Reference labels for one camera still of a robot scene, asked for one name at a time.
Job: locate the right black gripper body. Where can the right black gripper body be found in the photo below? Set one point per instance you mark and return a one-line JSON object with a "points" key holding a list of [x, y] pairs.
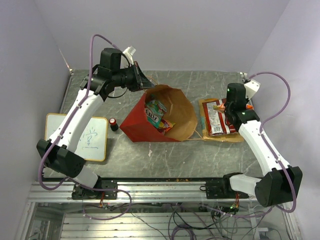
{"points": [[227, 108]]}

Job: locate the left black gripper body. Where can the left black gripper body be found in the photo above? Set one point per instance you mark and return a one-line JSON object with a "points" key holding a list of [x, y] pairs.
{"points": [[129, 78]]}

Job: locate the small orange snack packet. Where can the small orange snack packet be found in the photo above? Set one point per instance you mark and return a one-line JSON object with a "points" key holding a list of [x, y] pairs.
{"points": [[221, 108]]}

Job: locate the red Doritos chip bag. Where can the red Doritos chip bag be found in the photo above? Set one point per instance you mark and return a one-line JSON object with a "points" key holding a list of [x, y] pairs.
{"points": [[213, 120]]}

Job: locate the brown snack pouch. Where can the brown snack pouch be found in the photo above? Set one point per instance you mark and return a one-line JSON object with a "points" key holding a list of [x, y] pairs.
{"points": [[228, 138]]}

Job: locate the red brown paper bag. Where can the red brown paper bag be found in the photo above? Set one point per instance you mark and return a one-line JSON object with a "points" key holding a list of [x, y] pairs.
{"points": [[179, 110]]}

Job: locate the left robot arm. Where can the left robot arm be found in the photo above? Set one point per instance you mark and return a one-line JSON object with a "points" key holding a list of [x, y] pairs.
{"points": [[115, 69]]}

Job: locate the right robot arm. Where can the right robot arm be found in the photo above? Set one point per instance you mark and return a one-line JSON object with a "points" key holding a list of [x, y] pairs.
{"points": [[280, 182]]}

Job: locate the teal Fox's candy bag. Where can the teal Fox's candy bag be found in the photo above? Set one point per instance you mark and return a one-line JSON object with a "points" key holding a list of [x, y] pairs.
{"points": [[154, 111]]}

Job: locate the colourful small snack packets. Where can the colourful small snack packets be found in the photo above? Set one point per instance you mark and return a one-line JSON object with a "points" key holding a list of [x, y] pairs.
{"points": [[165, 126]]}

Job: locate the red capped black marker stamp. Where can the red capped black marker stamp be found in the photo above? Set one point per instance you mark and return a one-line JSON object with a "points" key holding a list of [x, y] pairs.
{"points": [[113, 124]]}

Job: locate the small whiteboard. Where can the small whiteboard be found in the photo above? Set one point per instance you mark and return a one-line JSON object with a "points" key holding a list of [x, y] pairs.
{"points": [[92, 145]]}

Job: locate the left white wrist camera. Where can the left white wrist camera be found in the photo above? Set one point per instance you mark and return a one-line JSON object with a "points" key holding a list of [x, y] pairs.
{"points": [[128, 52]]}

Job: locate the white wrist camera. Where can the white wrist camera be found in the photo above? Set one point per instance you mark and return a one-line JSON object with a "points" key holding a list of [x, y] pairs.
{"points": [[251, 88], [128, 52]]}

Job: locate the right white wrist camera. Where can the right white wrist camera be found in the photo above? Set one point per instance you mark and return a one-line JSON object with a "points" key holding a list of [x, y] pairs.
{"points": [[251, 88]]}

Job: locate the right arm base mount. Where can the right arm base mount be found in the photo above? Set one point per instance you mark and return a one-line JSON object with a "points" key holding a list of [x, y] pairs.
{"points": [[220, 188]]}

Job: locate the aluminium extrusion rail frame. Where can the aluminium extrusion rail frame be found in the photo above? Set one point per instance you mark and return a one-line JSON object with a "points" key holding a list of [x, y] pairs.
{"points": [[138, 192]]}

